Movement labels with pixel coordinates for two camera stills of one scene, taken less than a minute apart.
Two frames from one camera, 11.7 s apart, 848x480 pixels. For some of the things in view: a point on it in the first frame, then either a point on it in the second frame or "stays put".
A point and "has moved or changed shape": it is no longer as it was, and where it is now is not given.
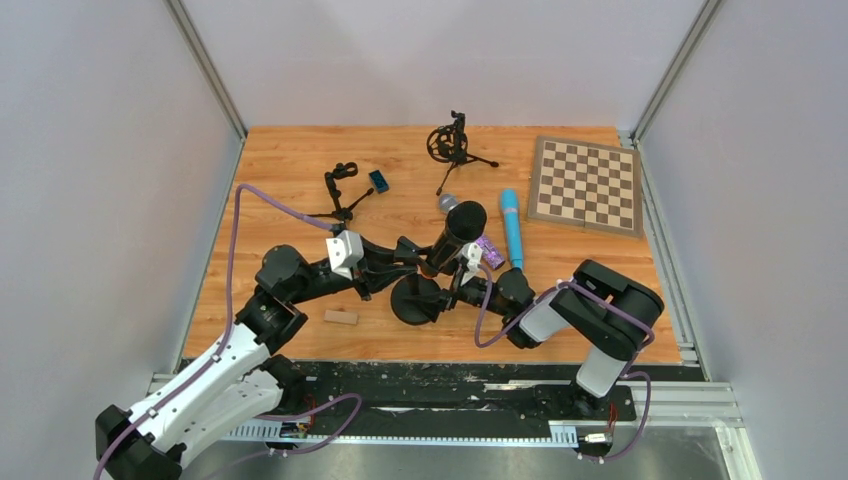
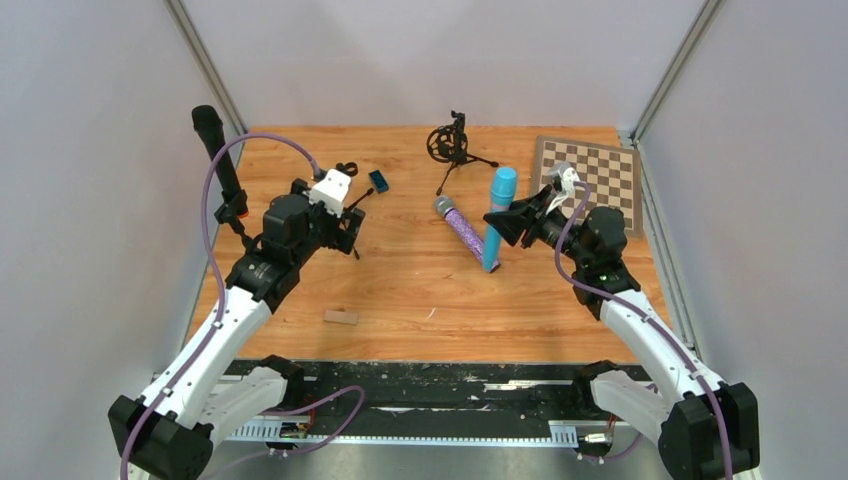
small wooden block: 345,317 stays put
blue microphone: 510,202 has moved or changed shape
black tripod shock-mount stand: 449,144 stays put
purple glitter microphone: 491,254 to 464,230
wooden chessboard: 586,185 stays put
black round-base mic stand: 412,286 to 223,215
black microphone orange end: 466,222 to 208,121
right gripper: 457,283 to 530,221
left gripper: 361,273 to 349,228
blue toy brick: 379,181 stays put
